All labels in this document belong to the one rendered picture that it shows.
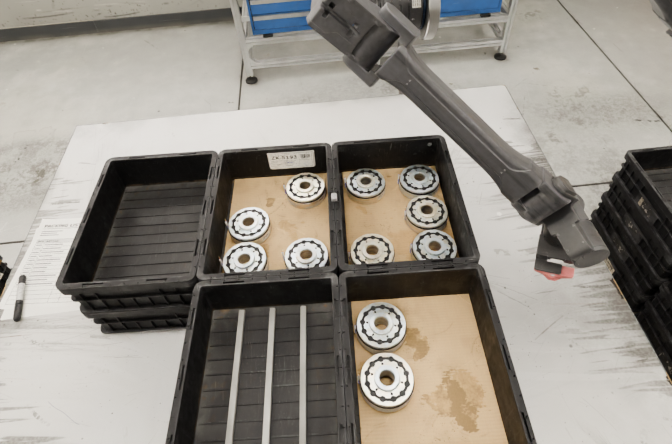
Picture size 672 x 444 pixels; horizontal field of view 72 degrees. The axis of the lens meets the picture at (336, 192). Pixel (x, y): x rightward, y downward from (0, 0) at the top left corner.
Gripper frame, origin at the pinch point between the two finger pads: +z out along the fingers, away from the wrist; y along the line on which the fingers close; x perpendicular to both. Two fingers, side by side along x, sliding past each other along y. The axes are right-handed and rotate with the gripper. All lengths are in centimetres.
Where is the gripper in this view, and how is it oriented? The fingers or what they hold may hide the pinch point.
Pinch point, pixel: (554, 256)
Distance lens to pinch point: 104.8
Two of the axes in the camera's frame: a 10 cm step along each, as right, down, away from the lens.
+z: 2.7, 5.7, 7.7
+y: 3.6, -8.1, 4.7
